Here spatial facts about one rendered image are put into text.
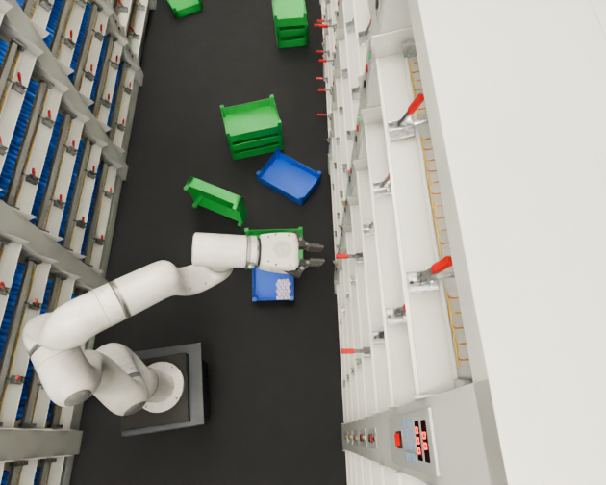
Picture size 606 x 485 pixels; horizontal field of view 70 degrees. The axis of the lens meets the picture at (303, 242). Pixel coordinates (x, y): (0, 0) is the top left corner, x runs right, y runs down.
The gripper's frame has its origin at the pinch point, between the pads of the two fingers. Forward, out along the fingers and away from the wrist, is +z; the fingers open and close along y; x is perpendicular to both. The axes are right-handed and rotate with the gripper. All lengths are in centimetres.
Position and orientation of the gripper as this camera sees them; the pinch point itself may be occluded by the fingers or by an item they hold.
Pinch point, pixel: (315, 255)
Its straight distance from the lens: 114.6
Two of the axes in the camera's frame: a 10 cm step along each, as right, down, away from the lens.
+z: 9.7, 0.5, 2.3
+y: -0.5, -9.1, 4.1
